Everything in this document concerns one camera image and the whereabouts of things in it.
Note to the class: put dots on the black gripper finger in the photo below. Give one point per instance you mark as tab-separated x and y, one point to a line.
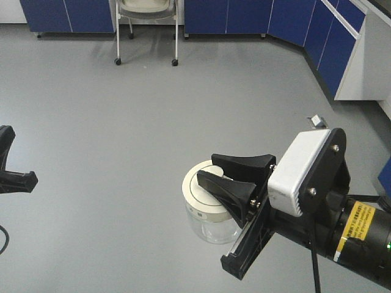
12	182
7	137

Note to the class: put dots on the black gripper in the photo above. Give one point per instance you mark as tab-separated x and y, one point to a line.
236	196

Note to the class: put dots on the glass jar with white lid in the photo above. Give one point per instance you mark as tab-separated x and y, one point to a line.
207	217

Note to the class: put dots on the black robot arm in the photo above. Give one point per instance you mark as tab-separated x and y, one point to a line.
344	228

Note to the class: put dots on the small grey floor box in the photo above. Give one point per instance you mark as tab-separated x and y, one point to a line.
317	122

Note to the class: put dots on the grey rolling chair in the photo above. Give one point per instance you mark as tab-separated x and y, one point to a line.
145	10

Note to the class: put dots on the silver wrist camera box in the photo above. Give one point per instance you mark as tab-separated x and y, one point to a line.
287	177

